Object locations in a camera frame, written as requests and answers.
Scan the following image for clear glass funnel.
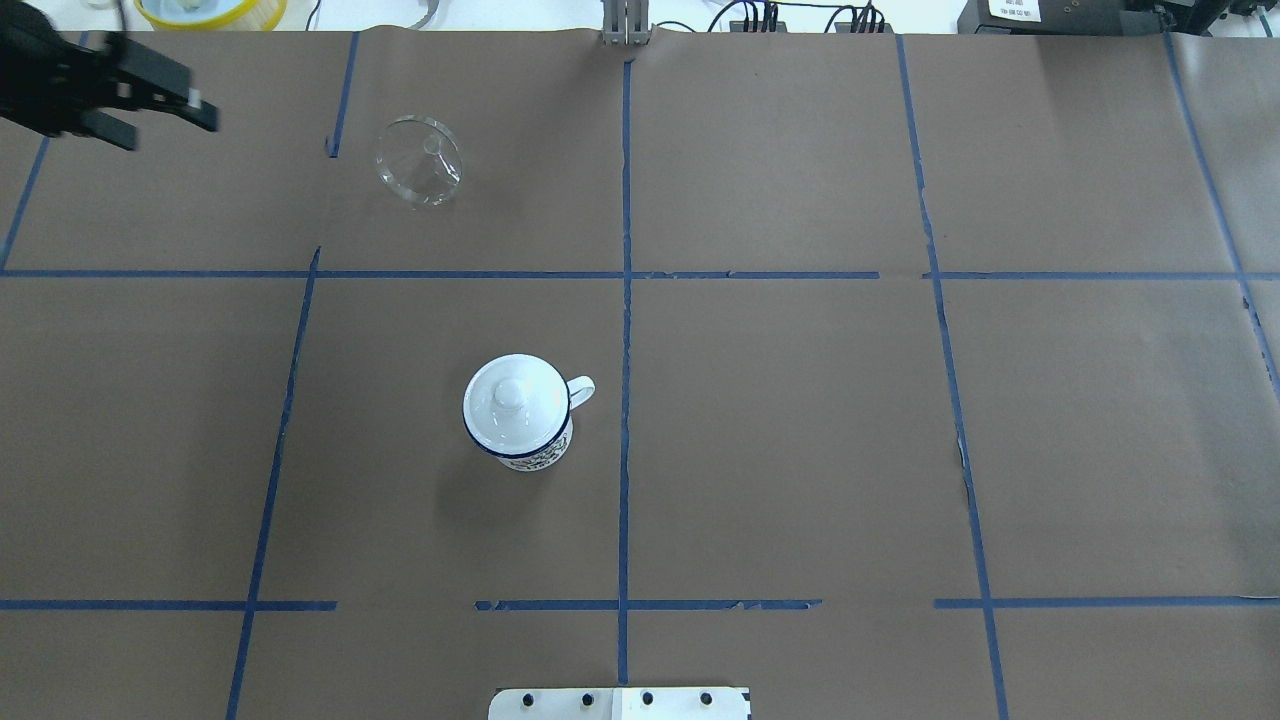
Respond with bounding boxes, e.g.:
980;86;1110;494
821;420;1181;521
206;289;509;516
375;115;463;208

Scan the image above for aluminium frame post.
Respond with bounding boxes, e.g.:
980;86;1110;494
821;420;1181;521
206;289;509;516
602;0;653;46

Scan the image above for white enamel mug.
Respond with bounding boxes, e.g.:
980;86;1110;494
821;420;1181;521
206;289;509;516
462;354;596;473

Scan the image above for black desktop box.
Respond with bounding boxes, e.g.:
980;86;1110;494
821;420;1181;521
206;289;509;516
956;1;1165;37

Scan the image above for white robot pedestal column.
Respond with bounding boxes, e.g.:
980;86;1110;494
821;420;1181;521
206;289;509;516
486;685;753;719

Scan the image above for yellow tape roll with dish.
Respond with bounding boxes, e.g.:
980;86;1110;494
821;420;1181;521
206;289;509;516
132;0;289;32

